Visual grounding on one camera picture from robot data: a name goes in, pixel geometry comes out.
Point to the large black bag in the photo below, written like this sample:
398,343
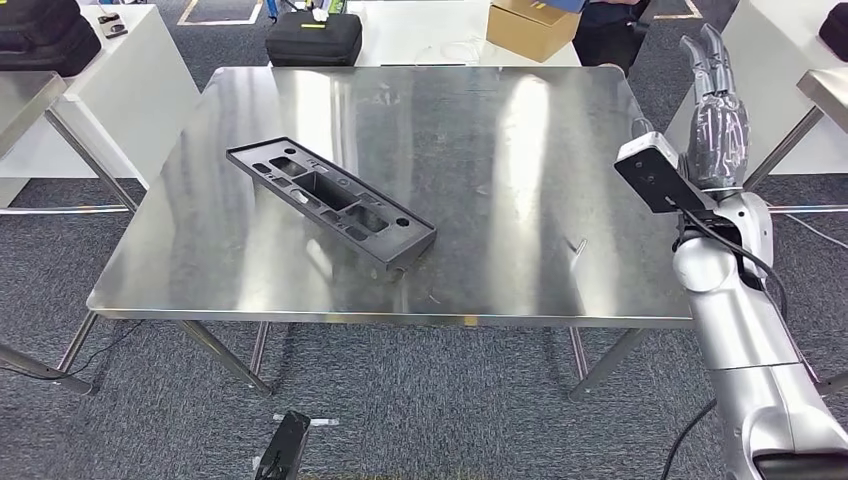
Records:
40,36

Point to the black zip bag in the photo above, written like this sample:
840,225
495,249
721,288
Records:
314,40

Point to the large stainless steel table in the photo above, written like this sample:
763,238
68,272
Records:
497,199

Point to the black camera bracket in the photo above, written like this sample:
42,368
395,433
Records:
719,224

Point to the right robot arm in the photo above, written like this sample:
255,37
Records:
742,331

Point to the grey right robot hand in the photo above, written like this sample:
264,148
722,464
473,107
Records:
719,146

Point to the small black device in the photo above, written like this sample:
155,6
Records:
112,25

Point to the clear coiled tube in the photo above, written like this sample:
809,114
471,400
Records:
464,46

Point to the white cabinet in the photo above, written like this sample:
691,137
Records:
132,99
775,60

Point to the black plastic panel part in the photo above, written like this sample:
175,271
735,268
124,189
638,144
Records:
391,240

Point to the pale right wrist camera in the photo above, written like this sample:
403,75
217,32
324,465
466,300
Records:
652,175

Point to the white paper strip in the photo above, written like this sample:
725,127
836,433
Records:
324,421

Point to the pale floor tape square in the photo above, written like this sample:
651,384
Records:
692,12
218,22

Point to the brown cardboard box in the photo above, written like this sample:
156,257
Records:
526,30

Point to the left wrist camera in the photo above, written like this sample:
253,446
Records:
285,447

